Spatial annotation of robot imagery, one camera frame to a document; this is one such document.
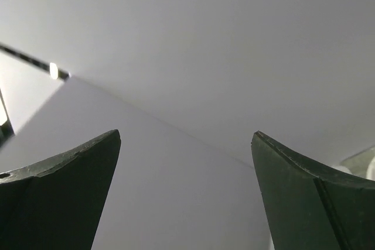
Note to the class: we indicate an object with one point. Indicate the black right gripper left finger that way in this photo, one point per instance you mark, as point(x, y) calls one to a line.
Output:
point(57, 203)

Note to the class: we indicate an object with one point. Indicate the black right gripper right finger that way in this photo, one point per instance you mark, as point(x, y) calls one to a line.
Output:
point(310, 205)

